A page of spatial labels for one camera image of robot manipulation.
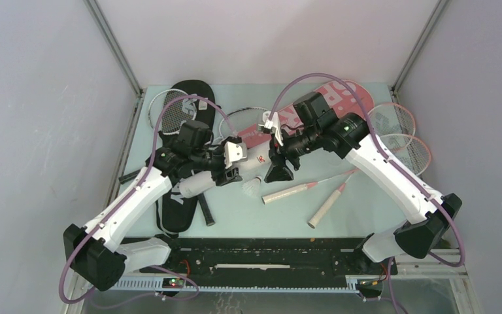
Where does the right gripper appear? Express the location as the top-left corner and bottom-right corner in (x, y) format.
(265, 124), (320, 184)

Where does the white shuttlecock tube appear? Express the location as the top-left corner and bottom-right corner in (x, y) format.
(177, 145), (276, 200)

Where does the shuttlecock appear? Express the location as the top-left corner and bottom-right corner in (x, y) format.
(242, 175), (263, 198)

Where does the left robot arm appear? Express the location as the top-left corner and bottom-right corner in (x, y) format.
(63, 120), (247, 291)

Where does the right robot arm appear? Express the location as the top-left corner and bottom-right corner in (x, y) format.
(259, 92), (463, 273)

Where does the white racket under pink bag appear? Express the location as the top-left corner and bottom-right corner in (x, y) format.
(118, 107), (270, 184)

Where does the black racket bag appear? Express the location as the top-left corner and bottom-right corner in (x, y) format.
(157, 80), (216, 238)

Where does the pink sport racket bag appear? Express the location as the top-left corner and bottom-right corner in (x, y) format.
(226, 80), (375, 135)

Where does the pink racket upper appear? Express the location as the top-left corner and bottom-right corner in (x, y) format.
(261, 103), (416, 204)

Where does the pink racket lower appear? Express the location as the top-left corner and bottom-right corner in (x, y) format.
(307, 133), (431, 229)

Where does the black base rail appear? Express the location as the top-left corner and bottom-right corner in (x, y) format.
(138, 235), (446, 291)

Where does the left aluminium frame post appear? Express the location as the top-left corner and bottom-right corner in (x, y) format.
(84, 0), (144, 204)

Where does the aluminium frame post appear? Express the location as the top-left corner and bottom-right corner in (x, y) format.
(391, 0), (451, 97)
(84, 0), (144, 204)

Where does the right aluminium frame post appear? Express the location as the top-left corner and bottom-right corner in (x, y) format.
(391, 0), (451, 97)

